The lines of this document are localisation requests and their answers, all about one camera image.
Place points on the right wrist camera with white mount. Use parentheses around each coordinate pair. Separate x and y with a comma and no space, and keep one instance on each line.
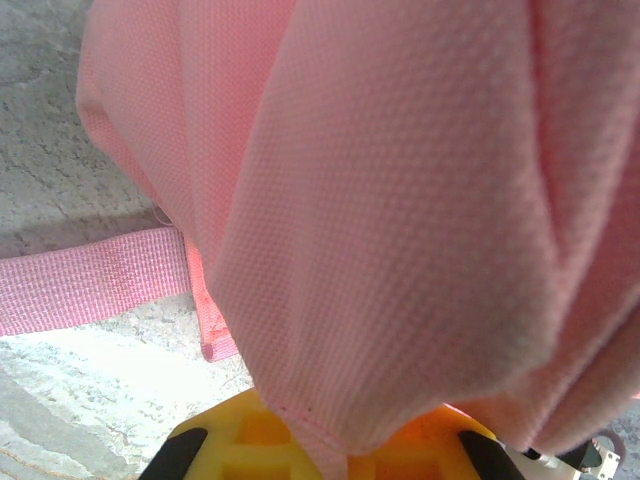
(607,457)

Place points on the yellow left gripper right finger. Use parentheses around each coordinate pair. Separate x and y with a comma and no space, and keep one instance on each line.
(425,455)

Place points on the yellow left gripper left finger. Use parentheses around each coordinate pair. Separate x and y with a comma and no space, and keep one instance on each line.
(240,450)

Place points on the pink backpack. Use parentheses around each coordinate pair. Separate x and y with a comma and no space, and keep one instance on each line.
(375,200)

